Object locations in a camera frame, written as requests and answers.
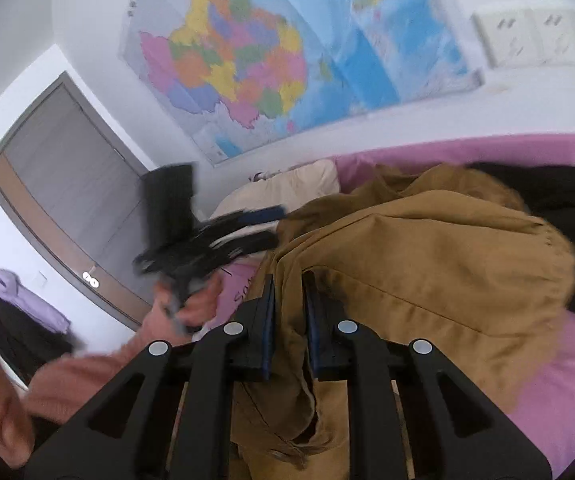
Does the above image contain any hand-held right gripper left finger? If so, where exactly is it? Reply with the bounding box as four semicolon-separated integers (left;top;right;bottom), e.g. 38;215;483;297
24;275;276;480

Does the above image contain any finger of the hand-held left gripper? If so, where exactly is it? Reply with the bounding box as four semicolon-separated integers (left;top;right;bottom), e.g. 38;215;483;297
212;229;280;262
202;203;289;237

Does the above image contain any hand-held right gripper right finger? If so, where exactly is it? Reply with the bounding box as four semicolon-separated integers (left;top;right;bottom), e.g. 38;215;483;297
301;270;553;480

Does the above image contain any brown jacket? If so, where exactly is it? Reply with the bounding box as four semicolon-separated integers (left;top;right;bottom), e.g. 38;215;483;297
228;162;575;480

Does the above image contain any person's left hand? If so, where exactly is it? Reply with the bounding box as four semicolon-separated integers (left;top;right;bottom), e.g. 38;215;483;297
152;276;224;334

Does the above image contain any cream pillow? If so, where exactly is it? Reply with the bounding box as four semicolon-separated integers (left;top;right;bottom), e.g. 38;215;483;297
210;159;341;222

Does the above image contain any grey door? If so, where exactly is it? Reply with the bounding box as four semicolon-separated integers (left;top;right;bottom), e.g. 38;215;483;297
0;71;169;333

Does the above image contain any purple hanging garment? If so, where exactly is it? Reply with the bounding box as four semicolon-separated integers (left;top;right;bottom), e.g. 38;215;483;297
0;268;71;334

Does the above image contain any black hanging garment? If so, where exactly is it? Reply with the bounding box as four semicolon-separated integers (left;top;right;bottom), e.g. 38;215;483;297
0;272;76;387

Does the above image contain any pink bed sheet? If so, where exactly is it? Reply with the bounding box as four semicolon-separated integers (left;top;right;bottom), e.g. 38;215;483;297
216;132;575;480

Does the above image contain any black cloth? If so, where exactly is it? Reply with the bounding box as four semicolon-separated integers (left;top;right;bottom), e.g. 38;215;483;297
467;160;575;326

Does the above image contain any colourful wall map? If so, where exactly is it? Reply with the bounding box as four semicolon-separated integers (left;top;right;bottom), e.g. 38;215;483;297
118;0;484;167

